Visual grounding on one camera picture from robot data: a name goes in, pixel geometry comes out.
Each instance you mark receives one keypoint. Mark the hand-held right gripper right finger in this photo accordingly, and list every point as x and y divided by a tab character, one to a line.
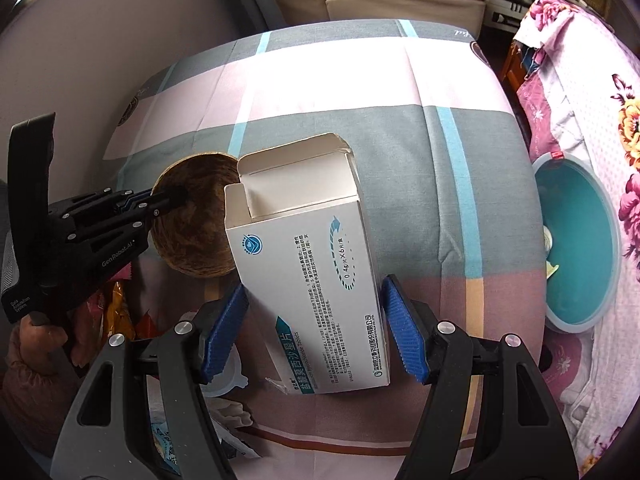
402	330

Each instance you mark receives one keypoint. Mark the teal trash bin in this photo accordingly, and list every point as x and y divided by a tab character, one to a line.
580	240

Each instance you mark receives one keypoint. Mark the wooden bed frame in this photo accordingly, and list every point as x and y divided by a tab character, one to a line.
512	65

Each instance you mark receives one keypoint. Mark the person's left hand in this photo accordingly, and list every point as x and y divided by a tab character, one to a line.
37	332

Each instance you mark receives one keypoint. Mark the white teal medicine box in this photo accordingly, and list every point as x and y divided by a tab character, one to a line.
310	270

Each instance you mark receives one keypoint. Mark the orange snack bag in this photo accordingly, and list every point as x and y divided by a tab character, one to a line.
120	310

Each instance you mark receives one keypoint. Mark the light blue snack packet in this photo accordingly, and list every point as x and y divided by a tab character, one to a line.
165	445

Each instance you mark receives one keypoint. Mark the red snack packet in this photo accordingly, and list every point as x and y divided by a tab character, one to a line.
147	325

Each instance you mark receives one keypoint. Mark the brown coconut shell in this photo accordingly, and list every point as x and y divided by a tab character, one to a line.
200	220

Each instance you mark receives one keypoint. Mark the white plastic lid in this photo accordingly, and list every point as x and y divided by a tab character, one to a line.
232	375

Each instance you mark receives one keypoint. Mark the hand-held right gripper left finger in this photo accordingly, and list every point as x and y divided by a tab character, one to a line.
220	330

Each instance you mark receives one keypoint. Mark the plaid tablecloth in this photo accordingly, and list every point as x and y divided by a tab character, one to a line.
400	160

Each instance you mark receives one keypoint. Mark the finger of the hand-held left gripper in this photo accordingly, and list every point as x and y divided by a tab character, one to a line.
115	197
110	222

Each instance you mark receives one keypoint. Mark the pink floral bedsheet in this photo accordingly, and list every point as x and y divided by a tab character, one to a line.
590	85

